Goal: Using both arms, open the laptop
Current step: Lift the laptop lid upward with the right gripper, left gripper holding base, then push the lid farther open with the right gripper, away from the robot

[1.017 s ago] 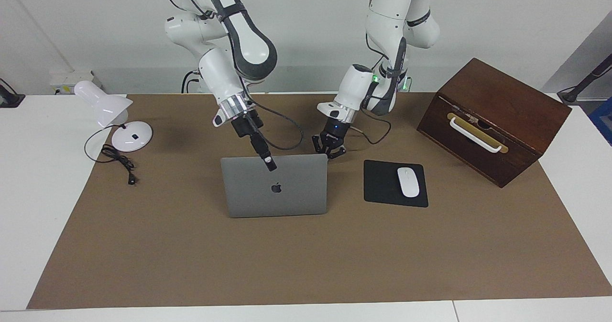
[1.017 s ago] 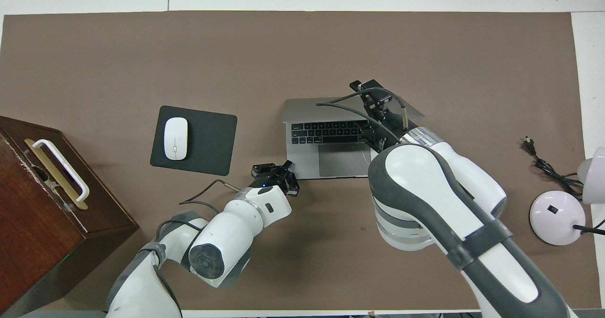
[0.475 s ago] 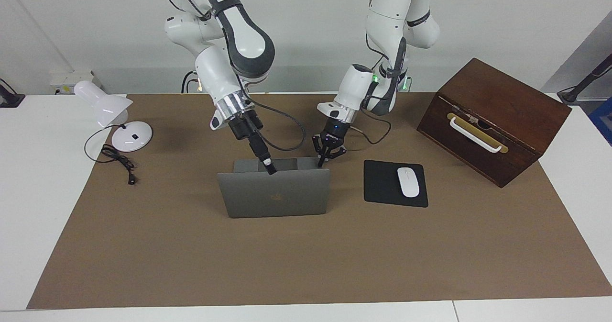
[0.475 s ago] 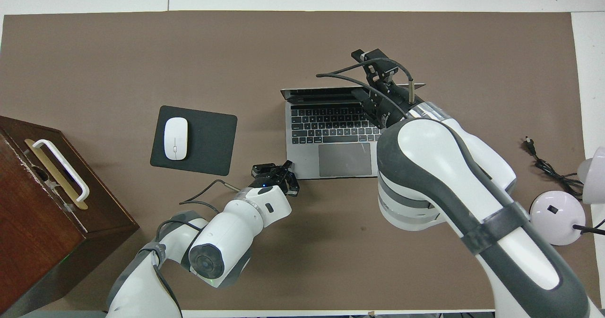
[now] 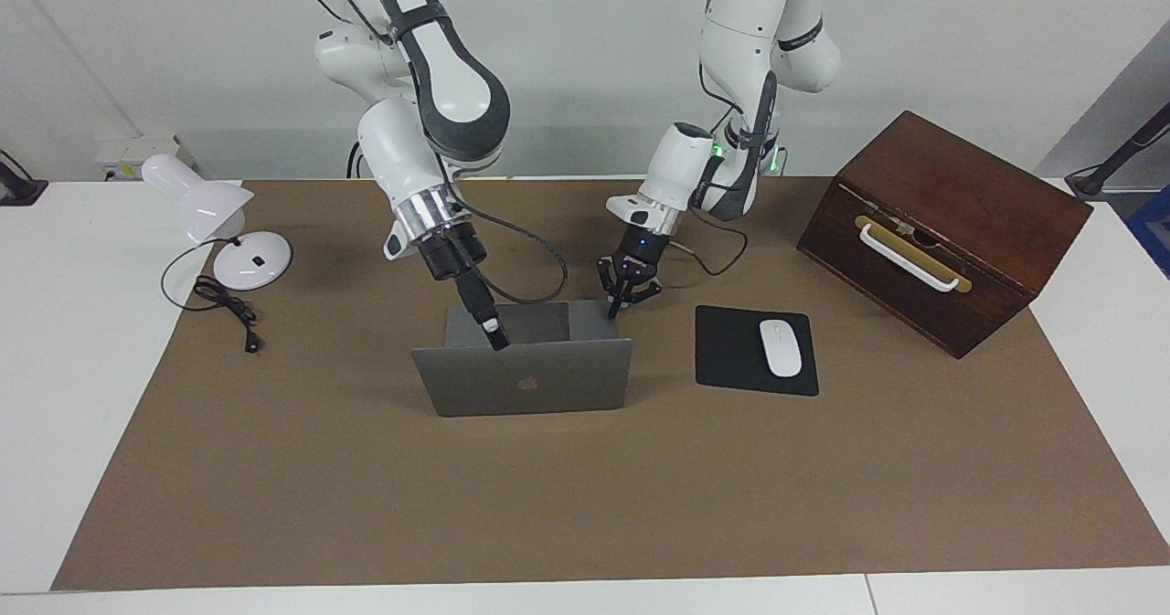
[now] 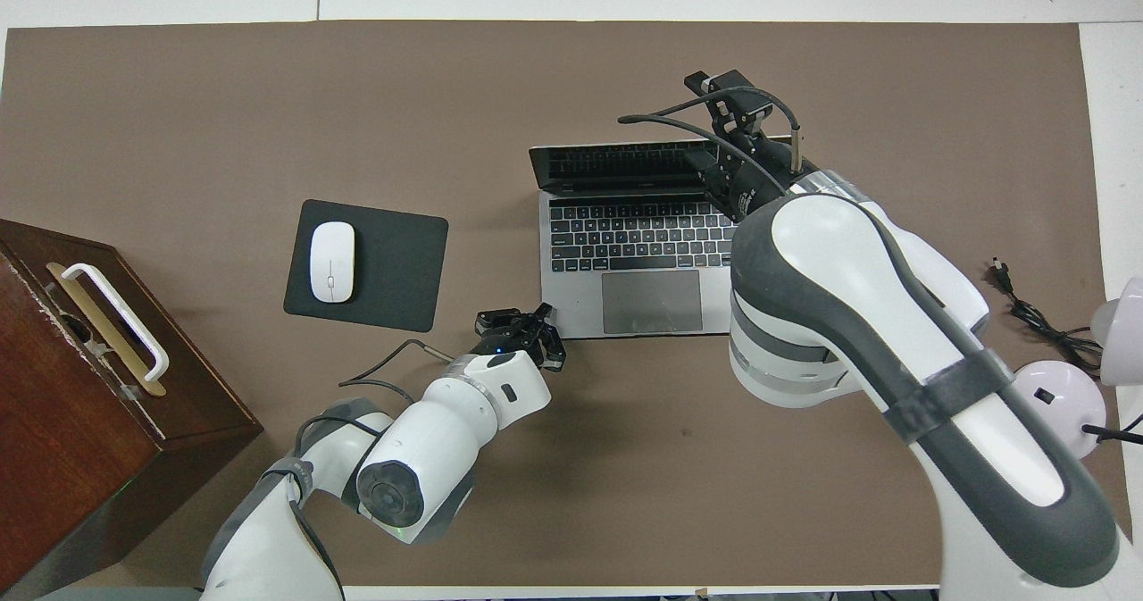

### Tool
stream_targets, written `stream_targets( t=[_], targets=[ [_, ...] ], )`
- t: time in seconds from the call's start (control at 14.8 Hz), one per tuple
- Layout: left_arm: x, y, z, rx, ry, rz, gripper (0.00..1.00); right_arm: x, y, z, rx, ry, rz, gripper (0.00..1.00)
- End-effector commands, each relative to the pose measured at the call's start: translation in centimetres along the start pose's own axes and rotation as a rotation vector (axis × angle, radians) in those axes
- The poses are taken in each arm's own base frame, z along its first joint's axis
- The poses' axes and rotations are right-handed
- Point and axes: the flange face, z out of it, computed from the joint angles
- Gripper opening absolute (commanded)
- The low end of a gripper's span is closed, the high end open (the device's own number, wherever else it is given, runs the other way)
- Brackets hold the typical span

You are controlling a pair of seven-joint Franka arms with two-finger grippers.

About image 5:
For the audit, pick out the black stand base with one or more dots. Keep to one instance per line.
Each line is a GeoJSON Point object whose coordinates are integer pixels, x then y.
{"type": "Point", "coordinates": [18, 190]}

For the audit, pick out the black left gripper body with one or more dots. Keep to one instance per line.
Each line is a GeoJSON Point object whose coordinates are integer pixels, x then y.
{"type": "Point", "coordinates": [640, 249]}

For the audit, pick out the blue object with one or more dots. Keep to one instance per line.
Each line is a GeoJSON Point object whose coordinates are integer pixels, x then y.
{"type": "Point", "coordinates": [1154, 227]}

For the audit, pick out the dark brown wooden box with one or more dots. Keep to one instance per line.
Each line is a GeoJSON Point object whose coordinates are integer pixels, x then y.
{"type": "Point", "coordinates": [987, 195]}

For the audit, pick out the grey Apple laptop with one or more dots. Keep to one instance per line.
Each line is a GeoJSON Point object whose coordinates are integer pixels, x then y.
{"type": "Point", "coordinates": [530, 382]}

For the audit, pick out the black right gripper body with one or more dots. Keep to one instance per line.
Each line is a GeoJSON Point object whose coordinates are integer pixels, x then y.
{"type": "Point", "coordinates": [452, 254]}

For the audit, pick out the white wall socket box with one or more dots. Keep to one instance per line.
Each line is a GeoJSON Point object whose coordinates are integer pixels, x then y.
{"type": "Point", "coordinates": [137, 153]}

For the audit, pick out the white computer mouse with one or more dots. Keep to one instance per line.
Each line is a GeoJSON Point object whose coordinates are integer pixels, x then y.
{"type": "Point", "coordinates": [781, 348]}

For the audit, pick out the white desk lamp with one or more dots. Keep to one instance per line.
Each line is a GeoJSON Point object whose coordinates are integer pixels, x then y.
{"type": "Point", "coordinates": [251, 263]}

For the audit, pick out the brown table mat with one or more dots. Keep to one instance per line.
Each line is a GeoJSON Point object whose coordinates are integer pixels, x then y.
{"type": "Point", "coordinates": [585, 505]}

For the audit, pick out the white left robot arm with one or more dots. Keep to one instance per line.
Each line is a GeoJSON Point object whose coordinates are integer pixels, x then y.
{"type": "Point", "coordinates": [749, 30]}

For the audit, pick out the black stand with pole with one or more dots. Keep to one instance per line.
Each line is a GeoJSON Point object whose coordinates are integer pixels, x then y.
{"type": "Point", "coordinates": [1092, 181]}

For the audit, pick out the black mouse pad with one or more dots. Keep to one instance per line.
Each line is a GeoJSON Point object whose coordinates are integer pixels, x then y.
{"type": "Point", "coordinates": [727, 350]}

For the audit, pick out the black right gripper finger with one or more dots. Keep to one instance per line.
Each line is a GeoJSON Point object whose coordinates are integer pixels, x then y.
{"type": "Point", "coordinates": [480, 304]}

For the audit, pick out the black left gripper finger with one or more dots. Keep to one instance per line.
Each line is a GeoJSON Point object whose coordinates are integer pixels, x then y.
{"type": "Point", "coordinates": [644, 289]}
{"type": "Point", "coordinates": [611, 286]}

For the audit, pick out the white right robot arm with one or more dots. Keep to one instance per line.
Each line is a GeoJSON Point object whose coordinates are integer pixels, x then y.
{"type": "Point", "coordinates": [448, 76]}

